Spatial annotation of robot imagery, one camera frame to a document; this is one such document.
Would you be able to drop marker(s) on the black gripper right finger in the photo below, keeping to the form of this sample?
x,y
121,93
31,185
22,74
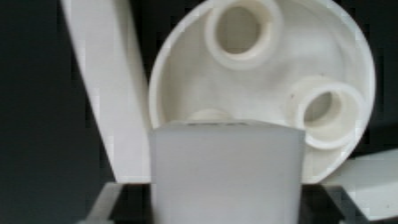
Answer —
x,y
327,206

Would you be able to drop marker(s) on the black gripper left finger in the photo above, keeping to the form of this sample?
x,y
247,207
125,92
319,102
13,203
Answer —
x,y
123,205

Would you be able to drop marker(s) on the white round stool seat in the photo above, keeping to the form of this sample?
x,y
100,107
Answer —
x,y
265,61

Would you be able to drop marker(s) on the white U-shaped fence frame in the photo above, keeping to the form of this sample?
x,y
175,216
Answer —
x,y
116,75

